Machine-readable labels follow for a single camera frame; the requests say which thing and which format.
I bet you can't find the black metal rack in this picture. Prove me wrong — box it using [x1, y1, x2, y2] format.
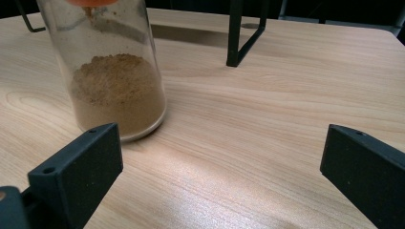
[13, 0, 271, 68]

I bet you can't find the clear jar of brown powder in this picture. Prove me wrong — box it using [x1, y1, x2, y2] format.
[35, 0, 168, 143]

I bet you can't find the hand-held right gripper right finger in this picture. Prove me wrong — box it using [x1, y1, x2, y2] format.
[319, 123, 405, 229]

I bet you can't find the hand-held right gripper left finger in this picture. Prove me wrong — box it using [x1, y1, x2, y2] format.
[27, 122, 124, 229]

